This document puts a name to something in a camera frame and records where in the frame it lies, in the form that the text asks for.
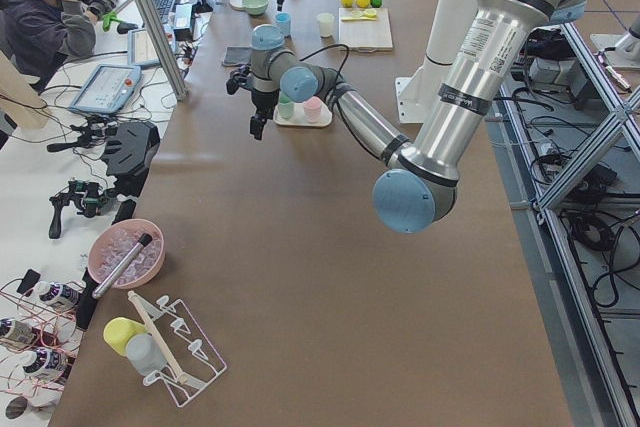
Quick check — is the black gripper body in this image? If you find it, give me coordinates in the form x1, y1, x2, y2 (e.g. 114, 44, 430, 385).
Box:
251, 89, 278, 120

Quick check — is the green plastic cup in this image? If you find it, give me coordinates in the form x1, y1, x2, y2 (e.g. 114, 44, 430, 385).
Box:
278, 93, 295, 120

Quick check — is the blue plastic cup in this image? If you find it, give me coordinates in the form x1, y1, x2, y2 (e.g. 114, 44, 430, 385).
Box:
274, 12, 292, 37

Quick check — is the pink plastic cup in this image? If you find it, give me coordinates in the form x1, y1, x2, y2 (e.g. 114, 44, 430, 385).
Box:
303, 97, 324, 124

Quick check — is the pale yellow plastic cup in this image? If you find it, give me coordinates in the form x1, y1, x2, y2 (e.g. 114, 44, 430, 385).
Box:
316, 12, 335, 38

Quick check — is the cream rabbit tray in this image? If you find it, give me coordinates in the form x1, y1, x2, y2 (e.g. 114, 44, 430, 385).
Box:
274, 97, 332, 128

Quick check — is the green plastic bowl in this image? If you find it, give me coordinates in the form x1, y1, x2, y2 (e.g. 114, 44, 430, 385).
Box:
242, 0, 269, 16

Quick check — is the folded grey cloth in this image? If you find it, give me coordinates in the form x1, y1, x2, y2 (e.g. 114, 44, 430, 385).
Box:
221, 46, 252, 67

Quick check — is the yellow plastic knife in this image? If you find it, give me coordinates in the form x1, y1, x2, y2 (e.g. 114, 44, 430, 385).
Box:
340, 16, 378, 22

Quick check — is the wooden cutting board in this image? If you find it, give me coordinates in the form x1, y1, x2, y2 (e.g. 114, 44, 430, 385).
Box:
338, 8, 393, 52

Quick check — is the blue teach pendant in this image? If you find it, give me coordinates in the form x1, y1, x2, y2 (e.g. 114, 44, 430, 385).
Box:
68, 64, 142, 115

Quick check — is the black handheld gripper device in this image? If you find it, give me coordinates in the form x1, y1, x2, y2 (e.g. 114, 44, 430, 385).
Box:
48, 178, 115, 239

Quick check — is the pink bowl with ice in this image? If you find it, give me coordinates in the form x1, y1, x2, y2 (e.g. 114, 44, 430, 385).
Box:
87, 218, 167, 291

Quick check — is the seated person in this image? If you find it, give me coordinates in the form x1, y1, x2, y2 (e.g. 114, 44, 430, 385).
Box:
4, 0, 118, 93

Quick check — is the yellow cup on rack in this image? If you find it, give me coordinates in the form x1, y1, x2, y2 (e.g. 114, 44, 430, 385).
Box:
103, 317, 147, 356

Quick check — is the clear cup on rack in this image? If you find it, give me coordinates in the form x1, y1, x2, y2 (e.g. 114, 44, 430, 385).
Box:
125, 333, 167, 376

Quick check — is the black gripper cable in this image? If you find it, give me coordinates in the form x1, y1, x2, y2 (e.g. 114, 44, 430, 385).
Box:
297, 43, 351, 98

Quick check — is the aluminium frame post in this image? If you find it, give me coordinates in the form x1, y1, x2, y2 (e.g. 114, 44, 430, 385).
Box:
134, 0, 188, 101

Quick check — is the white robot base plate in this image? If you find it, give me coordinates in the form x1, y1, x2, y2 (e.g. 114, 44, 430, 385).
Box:
394, 72, 442, 124

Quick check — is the metal ice scoop handle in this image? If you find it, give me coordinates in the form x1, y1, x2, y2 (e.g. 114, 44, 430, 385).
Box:
91, 233, 153, 300

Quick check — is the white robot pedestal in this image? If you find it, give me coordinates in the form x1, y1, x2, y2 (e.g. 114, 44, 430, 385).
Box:
394, 0, 484, 126

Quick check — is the white wire cup rack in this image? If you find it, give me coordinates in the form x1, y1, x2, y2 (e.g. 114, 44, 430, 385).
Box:
127, 290, 228, 408

